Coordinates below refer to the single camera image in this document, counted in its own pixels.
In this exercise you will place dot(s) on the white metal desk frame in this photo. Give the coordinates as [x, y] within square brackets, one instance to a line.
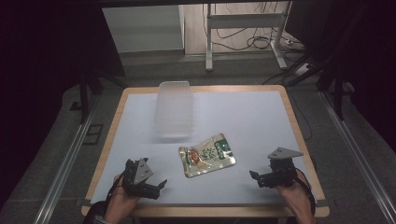
[243, 21]

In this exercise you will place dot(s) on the black floor plate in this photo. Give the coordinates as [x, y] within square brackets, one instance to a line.
[92, 134]

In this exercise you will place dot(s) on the black metal stand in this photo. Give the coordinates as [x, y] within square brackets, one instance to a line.
[337, 90]
[84, 93]

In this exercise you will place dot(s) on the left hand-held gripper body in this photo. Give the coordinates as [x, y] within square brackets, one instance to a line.
[139, 171]

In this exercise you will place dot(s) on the white power strip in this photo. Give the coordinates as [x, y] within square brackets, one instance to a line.
[302, 69]

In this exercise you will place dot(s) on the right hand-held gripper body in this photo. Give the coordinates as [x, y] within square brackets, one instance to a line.
[282, 171]

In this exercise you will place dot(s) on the aluminium floor rail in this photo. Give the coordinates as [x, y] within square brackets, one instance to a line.
[63, 174]
[358, 155]

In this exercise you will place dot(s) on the person's left hand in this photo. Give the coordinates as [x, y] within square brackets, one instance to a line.
[120, 203]

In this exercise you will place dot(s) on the white table mat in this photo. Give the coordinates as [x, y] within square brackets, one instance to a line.
[243, 124]

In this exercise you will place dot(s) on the cream and green snack packet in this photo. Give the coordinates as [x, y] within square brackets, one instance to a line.
[205, 155]

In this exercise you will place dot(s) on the person's right hand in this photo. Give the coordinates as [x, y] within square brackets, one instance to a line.
[295, 199]

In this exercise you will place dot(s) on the clear plastic container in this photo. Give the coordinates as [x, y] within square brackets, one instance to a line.
[173, 109]

